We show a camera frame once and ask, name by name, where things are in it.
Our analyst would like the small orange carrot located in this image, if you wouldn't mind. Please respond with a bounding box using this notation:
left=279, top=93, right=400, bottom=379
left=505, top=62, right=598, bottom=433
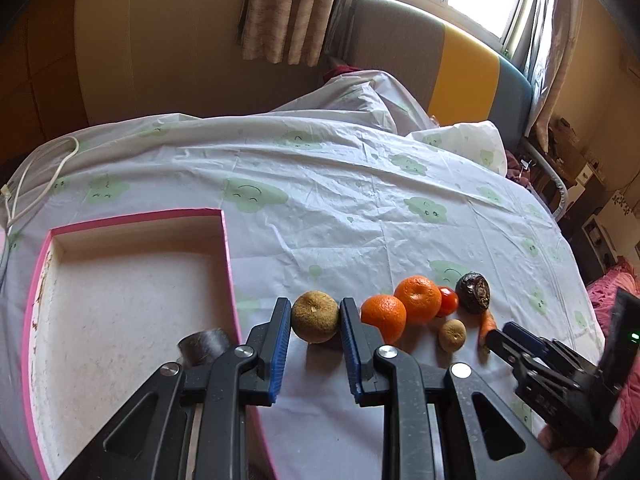
left=478, top=309, right=497, bottom=348

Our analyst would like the beige patterned curtain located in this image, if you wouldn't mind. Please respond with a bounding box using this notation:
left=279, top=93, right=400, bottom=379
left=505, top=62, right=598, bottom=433
left=240, top=0, right=334, bottom=67

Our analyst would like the person's right hand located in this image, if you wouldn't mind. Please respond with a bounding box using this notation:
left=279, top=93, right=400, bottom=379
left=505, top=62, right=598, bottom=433
left=537, top=426, right=601, bottom=480

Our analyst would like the orange mandarin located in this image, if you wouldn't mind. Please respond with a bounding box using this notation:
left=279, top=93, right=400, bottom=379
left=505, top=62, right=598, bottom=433
left=394, top=275, right=442, bottom=325
left=360, top=295, right=407, bottom=344

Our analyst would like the grey yellow blue headboard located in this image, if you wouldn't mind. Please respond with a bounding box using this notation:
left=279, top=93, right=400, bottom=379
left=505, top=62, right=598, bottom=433
left=337, top=0, right=533, bottom=150

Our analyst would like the white cloud-print tablecloth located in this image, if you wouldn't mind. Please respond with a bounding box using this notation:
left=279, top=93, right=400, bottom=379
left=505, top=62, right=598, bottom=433
left=1, top=70, right=604, bottom=479

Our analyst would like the dark cut eggplant piece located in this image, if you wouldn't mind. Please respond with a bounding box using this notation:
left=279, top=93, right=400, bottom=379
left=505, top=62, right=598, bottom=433
left=178, top=328, right=231, bottom=367

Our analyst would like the small brown kiwi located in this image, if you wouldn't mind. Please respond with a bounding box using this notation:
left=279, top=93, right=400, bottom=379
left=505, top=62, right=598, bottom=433
left=438, top=320, right=466, bottom=353

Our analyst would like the white cloud-print pillow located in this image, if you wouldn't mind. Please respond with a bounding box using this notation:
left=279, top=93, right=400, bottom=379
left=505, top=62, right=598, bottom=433
left=408, top=120, right=508, bottom=177

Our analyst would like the red tomato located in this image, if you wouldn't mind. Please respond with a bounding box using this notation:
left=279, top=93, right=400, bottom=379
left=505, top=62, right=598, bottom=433
left=436, top=286, right=459, bottom=318

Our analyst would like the white power cable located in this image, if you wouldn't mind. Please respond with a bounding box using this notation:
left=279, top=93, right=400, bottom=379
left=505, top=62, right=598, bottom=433
left=0, top=134, right=82, bottom=226

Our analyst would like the pink rimmed white tray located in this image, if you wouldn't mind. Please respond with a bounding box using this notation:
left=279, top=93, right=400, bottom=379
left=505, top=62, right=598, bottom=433
left=22, top=208, right=242, bottom=479

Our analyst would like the right side sheer curtain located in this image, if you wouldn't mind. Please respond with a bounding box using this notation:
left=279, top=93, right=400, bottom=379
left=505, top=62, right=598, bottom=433
left=509, top=0, right=582, bottom=152

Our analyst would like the dark wrinkled passion fruit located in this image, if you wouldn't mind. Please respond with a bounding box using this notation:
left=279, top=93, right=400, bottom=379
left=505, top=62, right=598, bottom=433
left=456, top=272, right=490, bottom=315

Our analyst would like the large brown kiwi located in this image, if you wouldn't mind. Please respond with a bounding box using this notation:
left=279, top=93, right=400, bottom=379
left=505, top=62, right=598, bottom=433
left=291, top=290, right=338, bottom=344

